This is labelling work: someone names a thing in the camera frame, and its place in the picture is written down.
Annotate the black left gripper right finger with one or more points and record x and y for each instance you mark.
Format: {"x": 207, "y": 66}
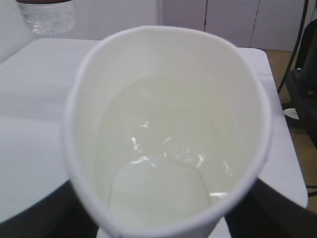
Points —
{"x": 265, "y": 213}

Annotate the clear water bottle red label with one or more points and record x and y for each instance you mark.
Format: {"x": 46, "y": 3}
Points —
{"x": 48, "y": 17}

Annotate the white cabinet panels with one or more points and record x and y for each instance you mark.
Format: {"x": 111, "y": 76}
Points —
{"x": 263, "y": 24}

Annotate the white paper cup green logo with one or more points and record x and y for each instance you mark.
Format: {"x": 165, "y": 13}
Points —
{"x": 165, "y": 130}

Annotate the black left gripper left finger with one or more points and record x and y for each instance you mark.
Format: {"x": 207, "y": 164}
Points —
{"x": 59, "y": 215}

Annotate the black equipment stand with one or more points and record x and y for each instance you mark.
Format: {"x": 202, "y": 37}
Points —
{"x": 301, "y": 82}

